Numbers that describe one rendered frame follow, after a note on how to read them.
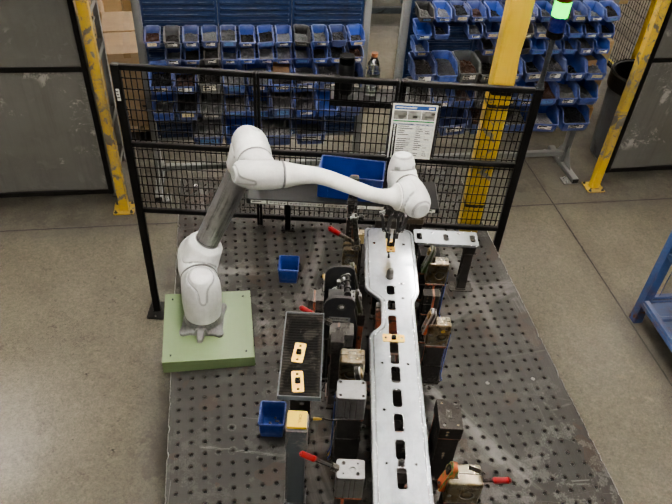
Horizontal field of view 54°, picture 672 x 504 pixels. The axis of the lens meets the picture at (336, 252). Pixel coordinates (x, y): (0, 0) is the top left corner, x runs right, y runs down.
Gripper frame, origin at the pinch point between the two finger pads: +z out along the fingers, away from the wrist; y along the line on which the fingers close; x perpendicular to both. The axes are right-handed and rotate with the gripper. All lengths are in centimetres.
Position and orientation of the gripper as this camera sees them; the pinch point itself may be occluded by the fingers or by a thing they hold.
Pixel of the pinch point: (391, 237)
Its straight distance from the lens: 280.0
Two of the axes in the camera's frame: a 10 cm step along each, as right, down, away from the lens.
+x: 0.2, -6.6, 7.5
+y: 10.0, 0.5, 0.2
